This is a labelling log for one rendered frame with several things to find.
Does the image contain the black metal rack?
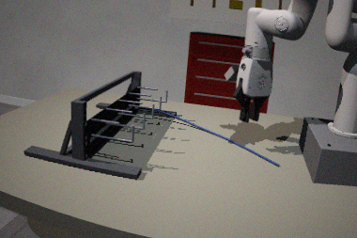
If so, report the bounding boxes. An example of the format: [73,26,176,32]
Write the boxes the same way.
[23,71,177,179]

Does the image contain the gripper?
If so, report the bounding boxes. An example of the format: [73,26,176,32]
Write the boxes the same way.
[233,55,272,122]

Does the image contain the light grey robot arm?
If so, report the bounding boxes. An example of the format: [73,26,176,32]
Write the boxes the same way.
[225,0,357,139]

